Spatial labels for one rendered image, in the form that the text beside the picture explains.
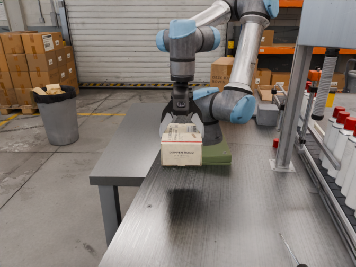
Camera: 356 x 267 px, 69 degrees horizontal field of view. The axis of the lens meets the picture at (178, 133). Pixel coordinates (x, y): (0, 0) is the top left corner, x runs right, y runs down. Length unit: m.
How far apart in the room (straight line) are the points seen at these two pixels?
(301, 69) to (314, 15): 0.18
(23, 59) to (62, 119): 1.49
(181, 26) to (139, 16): 4.56
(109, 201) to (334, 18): 0.96
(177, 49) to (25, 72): 3.80
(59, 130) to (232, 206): 2.61
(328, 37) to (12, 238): 2.09
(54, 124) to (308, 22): 2.76
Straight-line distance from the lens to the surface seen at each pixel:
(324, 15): 0.88
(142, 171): 1.01
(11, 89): 4.61
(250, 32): 1.10
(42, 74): 4.32
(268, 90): 2.20
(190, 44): 0.76
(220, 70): 1.55
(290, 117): 1.00
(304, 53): 0.96
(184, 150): 0.77
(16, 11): 6.19
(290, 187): 0.99
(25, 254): 2.04
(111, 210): 1.12
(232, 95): 1.02
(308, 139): 1.26
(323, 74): 0.87
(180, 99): 0.74
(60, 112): 3.13
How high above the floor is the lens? 1.36
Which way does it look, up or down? 24 degrees down
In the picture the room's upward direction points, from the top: straight up
